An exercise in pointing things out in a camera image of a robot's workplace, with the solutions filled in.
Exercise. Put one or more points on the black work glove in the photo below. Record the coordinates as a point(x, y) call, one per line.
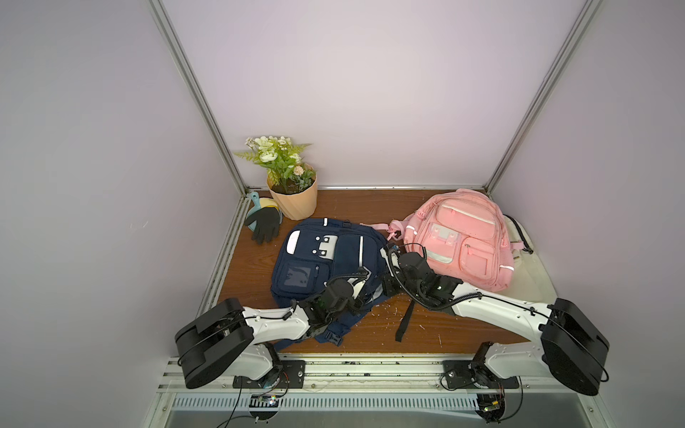
point(266, 224)

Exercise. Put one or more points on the right corner aluminium profile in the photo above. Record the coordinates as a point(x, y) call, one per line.
point(563, 57)

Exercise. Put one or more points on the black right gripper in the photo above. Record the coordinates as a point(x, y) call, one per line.
point(406, 262)

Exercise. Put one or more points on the green white artificial plant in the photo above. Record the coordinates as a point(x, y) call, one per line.
point(287, 172)

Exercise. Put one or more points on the terracotta flower pot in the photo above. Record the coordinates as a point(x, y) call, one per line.
point(300, 205)

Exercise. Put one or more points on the yellow sponge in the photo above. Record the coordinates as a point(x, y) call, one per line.
point(268, 203)

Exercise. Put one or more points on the corner aluminium profile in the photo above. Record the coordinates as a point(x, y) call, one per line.
point(563, 57)
point(184, 66)

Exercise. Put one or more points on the circuit board with cable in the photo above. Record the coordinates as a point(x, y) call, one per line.
point(259, 409)
point(493, 408)

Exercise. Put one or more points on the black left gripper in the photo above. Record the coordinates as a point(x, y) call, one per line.
point(358, 302)

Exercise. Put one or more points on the left circuit board with cable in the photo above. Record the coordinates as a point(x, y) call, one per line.
point(259, 409)

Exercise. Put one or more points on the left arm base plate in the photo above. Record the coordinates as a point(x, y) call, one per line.
point(285, 374)

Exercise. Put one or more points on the aluminium mounting rail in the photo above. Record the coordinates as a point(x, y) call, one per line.
point(360, 372)

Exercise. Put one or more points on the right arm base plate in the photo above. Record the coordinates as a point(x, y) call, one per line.
point(465, 374)

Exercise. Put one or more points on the navy blue backpack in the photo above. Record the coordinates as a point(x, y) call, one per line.
point(319, 250)

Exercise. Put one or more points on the left corner aluminium profile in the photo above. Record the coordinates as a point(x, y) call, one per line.
point(184, 66)

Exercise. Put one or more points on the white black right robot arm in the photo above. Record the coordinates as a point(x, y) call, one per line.
point(559, 341)

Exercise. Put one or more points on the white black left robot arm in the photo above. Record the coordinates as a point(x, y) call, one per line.
point(240, 341)

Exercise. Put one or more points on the right circuit board with cable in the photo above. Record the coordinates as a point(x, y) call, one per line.
point(493, 408)

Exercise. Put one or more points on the pink backpack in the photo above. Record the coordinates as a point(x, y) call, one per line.
point(463, 234)

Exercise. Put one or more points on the cream canvas backpack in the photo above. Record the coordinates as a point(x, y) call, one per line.
point(535, 273)

